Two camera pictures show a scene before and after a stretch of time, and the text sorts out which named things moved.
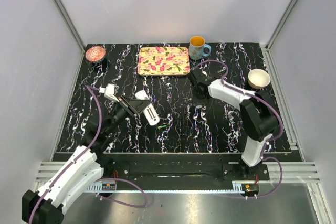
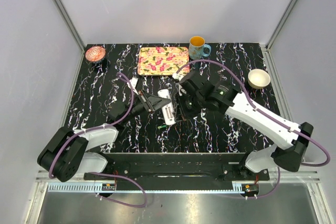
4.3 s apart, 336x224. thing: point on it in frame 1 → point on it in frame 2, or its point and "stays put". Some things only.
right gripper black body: (198, 98) → (190, 105)
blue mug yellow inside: (197, 46) stays put
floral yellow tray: (163, 61) stays put
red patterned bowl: (95, 53) stays put
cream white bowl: (258, 78) stays put
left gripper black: (132, 106) → (153, 102)
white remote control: (149, 111) → (167, 110)
